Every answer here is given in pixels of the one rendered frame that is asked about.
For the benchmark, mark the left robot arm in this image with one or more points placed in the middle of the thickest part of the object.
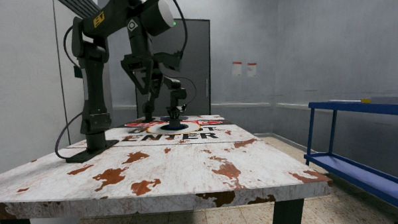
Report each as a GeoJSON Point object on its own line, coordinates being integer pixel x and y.
{"type": "Point", "coordinates": [180, 93]}

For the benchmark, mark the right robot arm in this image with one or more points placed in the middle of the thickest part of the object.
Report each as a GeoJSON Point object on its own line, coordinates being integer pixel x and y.
{"type": "Point", "coordinates": [156, 18]}

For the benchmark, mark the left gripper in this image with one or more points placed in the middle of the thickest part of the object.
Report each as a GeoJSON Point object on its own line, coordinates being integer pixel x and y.
{"type": "Point", "coordinates": [173, 107]}

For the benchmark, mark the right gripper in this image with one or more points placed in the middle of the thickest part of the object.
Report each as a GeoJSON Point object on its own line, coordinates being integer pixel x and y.
{"type": "Point", "coordinates": [142, 60]}

